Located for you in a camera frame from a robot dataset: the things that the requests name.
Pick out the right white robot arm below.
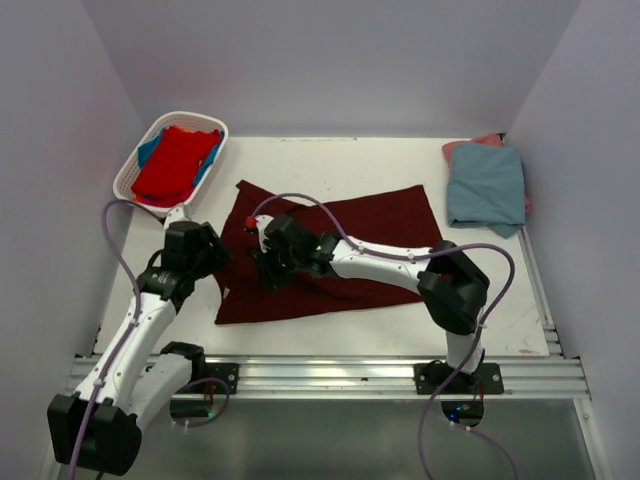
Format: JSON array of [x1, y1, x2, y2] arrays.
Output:
[[245, 214, 490, 393]]

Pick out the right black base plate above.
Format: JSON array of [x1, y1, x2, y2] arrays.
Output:
[[413, 360, 505, 396]]

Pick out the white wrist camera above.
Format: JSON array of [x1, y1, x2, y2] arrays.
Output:
[[163, 203, 191, 230], [245, 214, 274, 253]]

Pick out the folded pink t shirt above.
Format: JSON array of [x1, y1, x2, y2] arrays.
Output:
[[441, 132, 533, 214]]

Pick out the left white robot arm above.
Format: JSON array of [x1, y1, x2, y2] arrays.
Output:
[[47, 220, 231, 476]]

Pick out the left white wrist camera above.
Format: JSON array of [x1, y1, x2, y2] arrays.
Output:
[[163, 203, 191, 230]]

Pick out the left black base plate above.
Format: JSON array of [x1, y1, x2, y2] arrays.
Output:
[[201, 363, 240, 395]]

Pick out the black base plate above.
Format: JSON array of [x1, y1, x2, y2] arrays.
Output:
[[201, 363, 240, 395], [413, 360, 505, 396]]

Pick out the blue t shirt in basket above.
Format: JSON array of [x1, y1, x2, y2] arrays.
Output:
[[137, 126, 225, 188]]

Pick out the dark maroon t shirt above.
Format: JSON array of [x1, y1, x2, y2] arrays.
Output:
[[215, 180, 442, 325]]

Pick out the folded grey-blue t shirt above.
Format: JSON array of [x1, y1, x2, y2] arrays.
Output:
[[446, 142, 526, 238]]

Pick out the purple cable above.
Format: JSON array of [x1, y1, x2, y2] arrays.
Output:
[[252, 193, 518, 480], [67, 198, 232, 480]]

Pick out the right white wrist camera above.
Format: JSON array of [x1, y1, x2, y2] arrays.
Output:
[[245, 214, 274, 253]]

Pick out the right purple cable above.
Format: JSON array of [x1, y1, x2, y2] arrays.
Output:
[[252, 193, 518, 480]]

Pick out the aluminium mounting rail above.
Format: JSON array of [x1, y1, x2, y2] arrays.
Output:
[[63, 354, 592, 400]]

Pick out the bright red t shirt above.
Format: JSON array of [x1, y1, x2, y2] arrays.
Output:
[[131, 125, 224, 207]]

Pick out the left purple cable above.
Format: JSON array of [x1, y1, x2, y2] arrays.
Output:
[[67, 198, 232, 480]]

